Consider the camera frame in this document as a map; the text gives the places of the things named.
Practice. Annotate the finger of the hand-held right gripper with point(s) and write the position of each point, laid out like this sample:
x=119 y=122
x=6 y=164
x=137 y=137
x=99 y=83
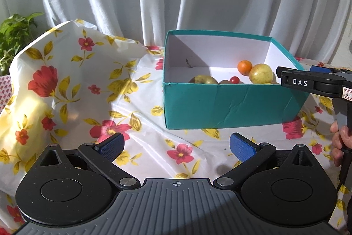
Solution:
x=320 y=69
x=298 y=82

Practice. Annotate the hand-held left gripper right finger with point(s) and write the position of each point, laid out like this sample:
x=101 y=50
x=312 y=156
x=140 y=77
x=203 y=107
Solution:
x=242 y=148

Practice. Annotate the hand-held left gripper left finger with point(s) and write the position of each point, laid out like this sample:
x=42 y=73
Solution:
x=112 y=146

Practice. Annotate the teal cardboard box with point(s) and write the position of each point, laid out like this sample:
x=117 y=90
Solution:
x=225 y=105

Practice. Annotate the small orange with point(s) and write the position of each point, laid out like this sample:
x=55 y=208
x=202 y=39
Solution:
x=244 y=67

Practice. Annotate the red cherry tomato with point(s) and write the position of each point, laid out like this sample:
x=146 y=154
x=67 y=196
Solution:
x=234 y=80

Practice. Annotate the brown kiwi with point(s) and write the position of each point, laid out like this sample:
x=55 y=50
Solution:
x=225 y=82

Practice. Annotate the yellow green apple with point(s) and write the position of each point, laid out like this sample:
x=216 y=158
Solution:
x=203 y=79

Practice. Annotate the person's right hand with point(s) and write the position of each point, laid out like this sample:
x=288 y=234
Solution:
x=337 y=141

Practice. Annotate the floral plastic tablecloth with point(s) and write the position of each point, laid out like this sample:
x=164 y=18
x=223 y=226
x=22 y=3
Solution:
x=82 y=80

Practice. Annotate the red patterned cloth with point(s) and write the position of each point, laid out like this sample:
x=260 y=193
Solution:
x=4 y=91

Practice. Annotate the green leafy plant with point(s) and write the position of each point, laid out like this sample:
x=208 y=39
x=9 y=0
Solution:
x=15 y=36

